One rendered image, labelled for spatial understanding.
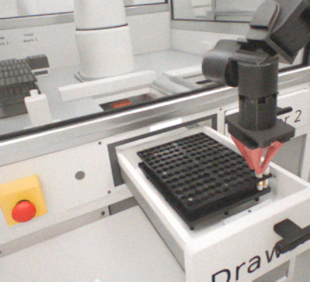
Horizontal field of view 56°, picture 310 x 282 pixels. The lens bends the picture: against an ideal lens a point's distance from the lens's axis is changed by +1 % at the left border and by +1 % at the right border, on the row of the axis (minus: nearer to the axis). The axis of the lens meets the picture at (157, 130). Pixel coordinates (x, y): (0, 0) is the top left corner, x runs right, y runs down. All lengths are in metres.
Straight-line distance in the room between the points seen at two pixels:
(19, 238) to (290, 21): 0.65
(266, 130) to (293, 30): 0.15
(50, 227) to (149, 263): 0.25
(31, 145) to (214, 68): 0.37
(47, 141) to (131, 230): 0.26
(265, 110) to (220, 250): 0.21
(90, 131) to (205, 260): 0.35
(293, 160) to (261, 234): 0.65
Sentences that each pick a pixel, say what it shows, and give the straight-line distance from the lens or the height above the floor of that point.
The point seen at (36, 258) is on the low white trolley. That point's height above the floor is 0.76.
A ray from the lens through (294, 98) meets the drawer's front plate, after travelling 0.90.
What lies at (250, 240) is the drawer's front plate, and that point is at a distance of 0.43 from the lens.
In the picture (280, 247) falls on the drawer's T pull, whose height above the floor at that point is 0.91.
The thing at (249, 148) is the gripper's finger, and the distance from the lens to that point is 0.47.
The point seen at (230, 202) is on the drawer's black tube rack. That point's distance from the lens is 0.53.
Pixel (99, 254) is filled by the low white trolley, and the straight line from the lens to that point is 0.63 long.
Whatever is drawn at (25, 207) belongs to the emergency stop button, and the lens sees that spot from 0.58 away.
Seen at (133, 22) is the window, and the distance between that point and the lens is 0.61.
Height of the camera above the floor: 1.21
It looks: 25 degrees down
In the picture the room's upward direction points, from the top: 5 degrees counter-clockwise
